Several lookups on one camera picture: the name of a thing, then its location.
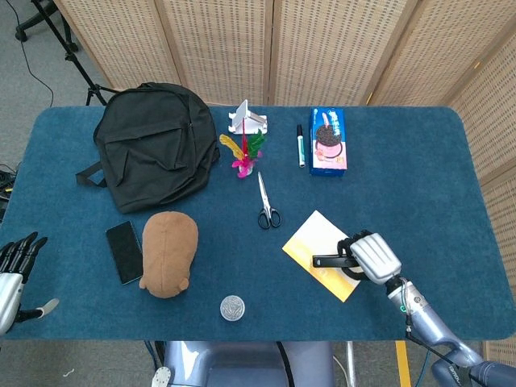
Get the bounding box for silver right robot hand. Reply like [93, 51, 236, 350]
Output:
[336, 230, 403, 285]

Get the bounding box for wicker folding screen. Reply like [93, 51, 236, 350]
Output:
[54, 0, 516, 358]

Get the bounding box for black smartphone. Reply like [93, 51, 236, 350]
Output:
[105, 220, 145, 285]

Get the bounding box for green and black marker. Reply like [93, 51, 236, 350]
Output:
[296, 123, 306, 169]

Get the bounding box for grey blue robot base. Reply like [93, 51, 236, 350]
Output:
[151, 340, 335, 387]

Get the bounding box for tangled cable bundle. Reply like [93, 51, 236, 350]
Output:
[0, 162, 20, 223]

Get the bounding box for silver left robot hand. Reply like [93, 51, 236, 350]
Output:
[0, 231, 60, 335]

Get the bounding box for black handled scissors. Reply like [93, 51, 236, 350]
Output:
[256, 171, 282, 231]

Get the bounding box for black floor cable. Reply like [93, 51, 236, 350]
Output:
[7, 0, 56, 108]

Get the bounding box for colourful feather shuttlecock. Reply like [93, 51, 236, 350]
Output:
[218, 128, 268, 179]

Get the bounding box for blue cookie box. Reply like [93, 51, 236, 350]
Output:
[309, 106, 348, 177]

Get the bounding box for metal table leg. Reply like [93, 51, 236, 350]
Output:
[345, 340, 356, 387]

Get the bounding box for blue table cloth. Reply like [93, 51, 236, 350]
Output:
[0, 106, 512, 342]

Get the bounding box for white phone stand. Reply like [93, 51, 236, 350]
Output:
[227, 98, 268, 135]

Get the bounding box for brown plush toy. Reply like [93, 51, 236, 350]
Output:
[139, 212, 200, 299]

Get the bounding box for black stapler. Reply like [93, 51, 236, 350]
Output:
[312, 254, 360, 269]

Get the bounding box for black tripod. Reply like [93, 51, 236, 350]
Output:
[31, 0, 120, 106]

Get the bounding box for black fabric backpack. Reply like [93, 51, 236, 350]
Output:
[75, 81, 222, 214]

